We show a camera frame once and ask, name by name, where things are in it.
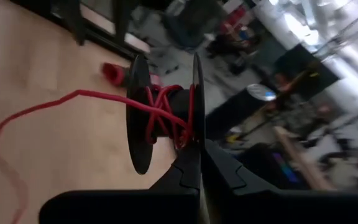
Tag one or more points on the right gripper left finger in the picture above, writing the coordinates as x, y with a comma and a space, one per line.
185, 174

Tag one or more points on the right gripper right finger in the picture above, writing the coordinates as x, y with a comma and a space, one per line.
222, 177

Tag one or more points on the black monitor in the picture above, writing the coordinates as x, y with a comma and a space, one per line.
303, 68

